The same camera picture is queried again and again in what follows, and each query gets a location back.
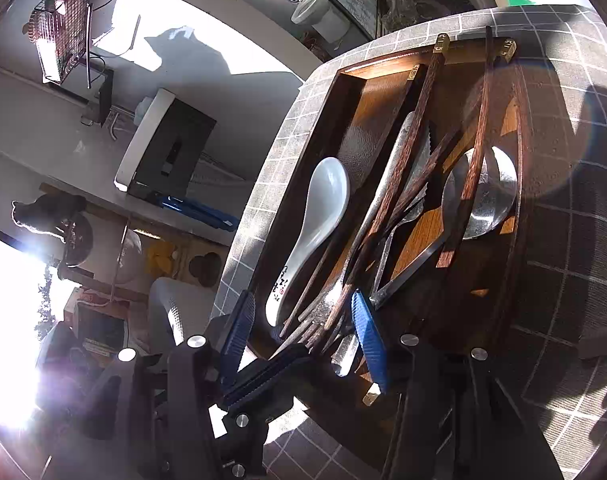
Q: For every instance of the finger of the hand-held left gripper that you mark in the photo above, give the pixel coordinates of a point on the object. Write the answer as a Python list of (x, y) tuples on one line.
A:
[(268, 372)]

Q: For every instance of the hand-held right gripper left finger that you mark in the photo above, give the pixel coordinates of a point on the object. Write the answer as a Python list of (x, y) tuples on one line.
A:
[(238, 330)]

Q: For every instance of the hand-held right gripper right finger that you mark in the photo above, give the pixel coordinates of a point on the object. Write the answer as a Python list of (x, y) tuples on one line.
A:
[(371, 345)]

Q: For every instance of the white ceramic spoon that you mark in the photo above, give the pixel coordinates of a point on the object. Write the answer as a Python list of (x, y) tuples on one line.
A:
[(323, 195)]

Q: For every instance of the metal spoon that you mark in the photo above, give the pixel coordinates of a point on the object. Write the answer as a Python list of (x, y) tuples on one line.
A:
[(488, 210)]

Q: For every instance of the serrated metal knife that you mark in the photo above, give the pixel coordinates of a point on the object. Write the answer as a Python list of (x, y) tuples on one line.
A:
[(406, 150)]

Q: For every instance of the dark wooden chopstick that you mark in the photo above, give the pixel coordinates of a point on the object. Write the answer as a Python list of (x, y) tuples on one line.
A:
[(476, 160)]

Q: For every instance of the brown wooden tray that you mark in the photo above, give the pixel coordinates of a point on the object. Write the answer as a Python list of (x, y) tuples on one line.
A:
[(373, 105)]

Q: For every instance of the white ribbed cloth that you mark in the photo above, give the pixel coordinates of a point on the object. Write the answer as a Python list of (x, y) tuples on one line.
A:
[(166, 310)]

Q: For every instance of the yellow toy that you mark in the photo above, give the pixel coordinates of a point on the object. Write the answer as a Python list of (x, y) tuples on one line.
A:
[(162, 256)]

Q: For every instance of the blue plastic object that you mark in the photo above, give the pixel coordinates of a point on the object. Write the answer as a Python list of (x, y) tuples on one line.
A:
[(198, 210)]

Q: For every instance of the wash basin with dark cabinet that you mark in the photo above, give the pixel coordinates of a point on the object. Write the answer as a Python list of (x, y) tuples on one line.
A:
[(173, 150)]

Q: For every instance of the grey checked tablecloth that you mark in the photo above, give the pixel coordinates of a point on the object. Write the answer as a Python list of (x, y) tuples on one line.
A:
[(573, 270)]

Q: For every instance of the black cat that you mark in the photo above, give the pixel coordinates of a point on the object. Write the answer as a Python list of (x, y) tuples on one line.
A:
[(43, 212)]

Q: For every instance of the metal faucet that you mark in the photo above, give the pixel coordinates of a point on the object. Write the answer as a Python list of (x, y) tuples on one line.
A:
[(114, 127)]

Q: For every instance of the white toilet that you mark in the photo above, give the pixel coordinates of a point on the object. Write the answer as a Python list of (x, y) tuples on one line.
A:
[(318, 15)]

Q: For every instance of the floor bag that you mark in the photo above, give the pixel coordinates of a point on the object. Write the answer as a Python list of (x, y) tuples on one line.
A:
[(398, 5)]

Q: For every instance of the black wall shelf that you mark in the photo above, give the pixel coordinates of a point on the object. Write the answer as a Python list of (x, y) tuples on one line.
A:
[(105, 95)]

